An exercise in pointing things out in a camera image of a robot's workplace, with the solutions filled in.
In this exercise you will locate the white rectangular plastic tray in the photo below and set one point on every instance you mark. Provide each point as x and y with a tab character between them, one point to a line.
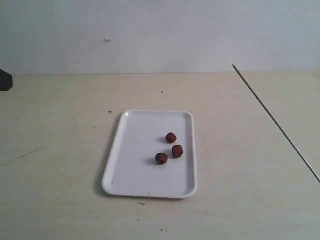
131	169

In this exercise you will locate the thin metal skewer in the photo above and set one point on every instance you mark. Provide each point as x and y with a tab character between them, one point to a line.
296	149

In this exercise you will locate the small white wall peg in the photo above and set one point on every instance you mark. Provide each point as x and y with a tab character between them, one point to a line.
107	39

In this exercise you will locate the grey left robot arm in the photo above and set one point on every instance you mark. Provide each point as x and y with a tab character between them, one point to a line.
6	81

